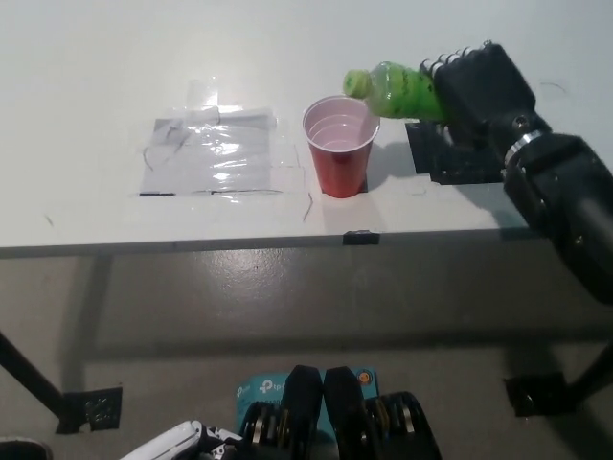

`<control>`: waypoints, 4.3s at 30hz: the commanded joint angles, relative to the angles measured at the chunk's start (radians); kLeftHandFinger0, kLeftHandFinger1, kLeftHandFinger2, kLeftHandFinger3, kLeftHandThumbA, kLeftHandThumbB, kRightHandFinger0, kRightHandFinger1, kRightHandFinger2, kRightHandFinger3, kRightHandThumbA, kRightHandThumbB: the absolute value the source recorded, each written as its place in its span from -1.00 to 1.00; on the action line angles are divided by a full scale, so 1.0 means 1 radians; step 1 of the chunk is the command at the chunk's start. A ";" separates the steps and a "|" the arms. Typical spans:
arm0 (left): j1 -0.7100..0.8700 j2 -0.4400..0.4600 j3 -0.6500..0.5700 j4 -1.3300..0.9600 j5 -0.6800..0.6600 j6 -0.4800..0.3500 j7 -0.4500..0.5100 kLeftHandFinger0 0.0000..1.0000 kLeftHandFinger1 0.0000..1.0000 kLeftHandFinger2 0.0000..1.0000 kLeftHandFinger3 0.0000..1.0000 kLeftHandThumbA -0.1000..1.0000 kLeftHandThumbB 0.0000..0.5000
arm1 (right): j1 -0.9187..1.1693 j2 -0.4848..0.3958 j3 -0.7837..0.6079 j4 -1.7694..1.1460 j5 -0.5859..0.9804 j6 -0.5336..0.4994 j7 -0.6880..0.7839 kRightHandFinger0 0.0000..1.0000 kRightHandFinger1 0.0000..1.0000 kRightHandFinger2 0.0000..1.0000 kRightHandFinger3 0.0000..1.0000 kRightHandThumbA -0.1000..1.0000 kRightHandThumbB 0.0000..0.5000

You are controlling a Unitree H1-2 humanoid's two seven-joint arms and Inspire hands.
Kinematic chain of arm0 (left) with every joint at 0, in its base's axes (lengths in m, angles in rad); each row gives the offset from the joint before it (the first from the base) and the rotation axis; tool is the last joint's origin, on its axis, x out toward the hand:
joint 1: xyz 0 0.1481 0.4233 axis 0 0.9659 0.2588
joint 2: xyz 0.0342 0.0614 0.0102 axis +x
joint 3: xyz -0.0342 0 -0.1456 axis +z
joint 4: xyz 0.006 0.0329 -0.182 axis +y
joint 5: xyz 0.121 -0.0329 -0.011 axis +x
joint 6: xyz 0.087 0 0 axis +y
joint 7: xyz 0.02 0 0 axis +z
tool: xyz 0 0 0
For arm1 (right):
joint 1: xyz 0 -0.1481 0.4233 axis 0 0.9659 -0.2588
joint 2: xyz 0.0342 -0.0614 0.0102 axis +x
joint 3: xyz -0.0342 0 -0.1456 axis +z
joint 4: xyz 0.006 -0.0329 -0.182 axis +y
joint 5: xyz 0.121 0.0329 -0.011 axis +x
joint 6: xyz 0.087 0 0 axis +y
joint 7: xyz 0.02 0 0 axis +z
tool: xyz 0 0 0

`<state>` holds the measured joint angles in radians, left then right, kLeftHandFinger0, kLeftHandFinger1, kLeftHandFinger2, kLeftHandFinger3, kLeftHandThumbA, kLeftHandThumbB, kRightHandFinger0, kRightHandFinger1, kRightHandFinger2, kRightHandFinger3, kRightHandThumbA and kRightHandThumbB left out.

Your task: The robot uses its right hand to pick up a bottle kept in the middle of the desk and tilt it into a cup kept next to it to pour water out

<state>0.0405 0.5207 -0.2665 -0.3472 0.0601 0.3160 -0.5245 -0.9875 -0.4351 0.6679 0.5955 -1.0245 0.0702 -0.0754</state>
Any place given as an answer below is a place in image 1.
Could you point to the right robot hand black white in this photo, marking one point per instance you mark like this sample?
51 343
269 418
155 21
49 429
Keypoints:
483 91

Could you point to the green plastic tea bottle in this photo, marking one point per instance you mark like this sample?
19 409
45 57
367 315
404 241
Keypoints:
402 93

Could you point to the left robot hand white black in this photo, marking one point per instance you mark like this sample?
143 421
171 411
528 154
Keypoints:
177 443

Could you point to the black table leg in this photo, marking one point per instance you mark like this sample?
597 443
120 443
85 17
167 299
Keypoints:
594 371
29 374

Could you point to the small black tape strip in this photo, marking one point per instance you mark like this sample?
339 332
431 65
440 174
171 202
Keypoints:
361 237

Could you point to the teal tp-link box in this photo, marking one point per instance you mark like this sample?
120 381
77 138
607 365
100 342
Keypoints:
261 389

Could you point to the grey sheet under clear tape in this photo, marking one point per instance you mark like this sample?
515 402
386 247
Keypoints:
215 158

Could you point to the large black tape patch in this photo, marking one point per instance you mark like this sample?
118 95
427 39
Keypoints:
460 167

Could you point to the red plastic cup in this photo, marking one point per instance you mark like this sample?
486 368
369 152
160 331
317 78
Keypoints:
340 165

